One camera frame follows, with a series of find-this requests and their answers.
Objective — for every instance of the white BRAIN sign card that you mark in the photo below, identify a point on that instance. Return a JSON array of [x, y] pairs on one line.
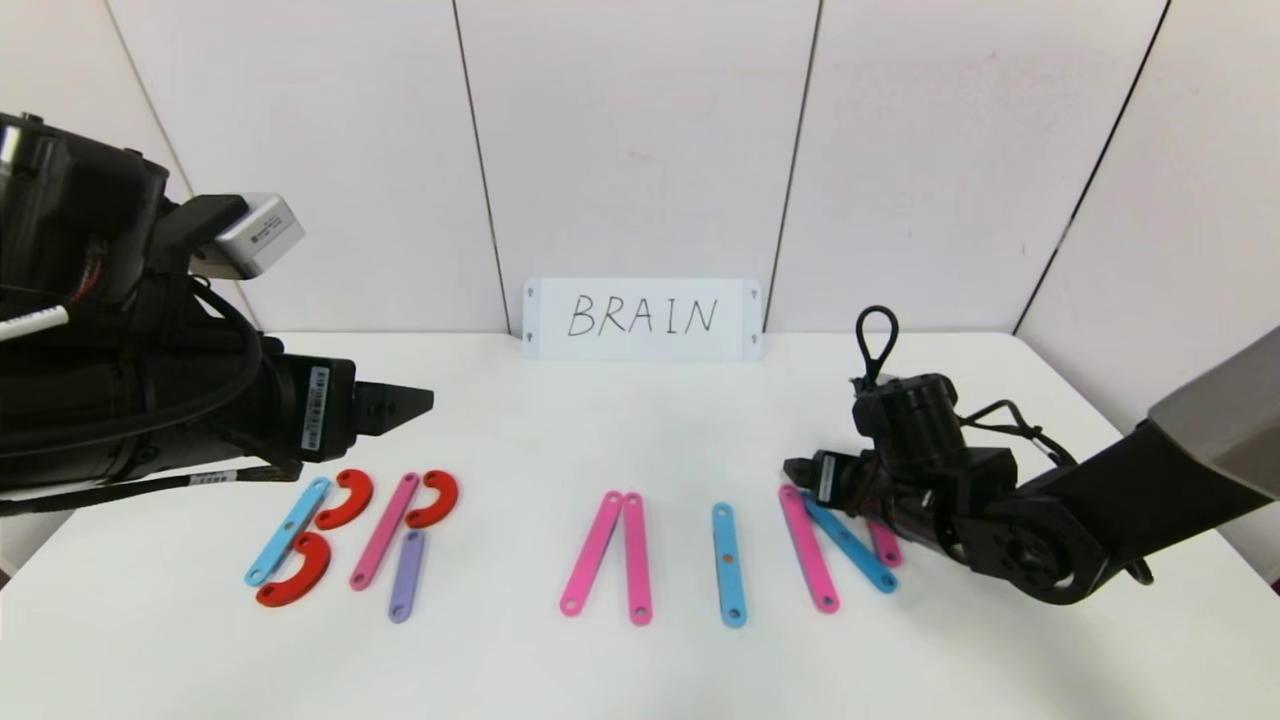
[[640, 343]]

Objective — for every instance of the large red curved piece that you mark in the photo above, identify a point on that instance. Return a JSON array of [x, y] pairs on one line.
[[357, 492], [310, 575]]

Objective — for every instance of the pink bar with holes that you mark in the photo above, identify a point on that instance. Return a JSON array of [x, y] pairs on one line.
[[808, 550], [886, 548], [591, 553], [637, 560], [380, 535]]

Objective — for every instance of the small red curved piece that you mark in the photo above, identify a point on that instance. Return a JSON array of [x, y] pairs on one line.
[[443, 495]]

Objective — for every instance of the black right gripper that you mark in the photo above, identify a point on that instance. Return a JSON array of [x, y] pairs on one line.
[[828, 476]]

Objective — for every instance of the black and orange left arm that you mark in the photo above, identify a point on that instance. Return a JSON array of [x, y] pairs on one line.
[[90, 380]]

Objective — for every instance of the short blue bar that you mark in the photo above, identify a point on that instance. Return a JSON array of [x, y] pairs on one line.
[[855, 550]]

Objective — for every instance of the short purple bar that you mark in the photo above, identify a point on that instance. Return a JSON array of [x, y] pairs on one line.
[[405, 580]]

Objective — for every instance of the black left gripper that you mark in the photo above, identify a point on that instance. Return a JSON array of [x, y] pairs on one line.
[[322, 409]]

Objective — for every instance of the long blue flat bar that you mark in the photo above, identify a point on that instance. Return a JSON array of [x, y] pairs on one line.
[[728, 540], [275, 548]]

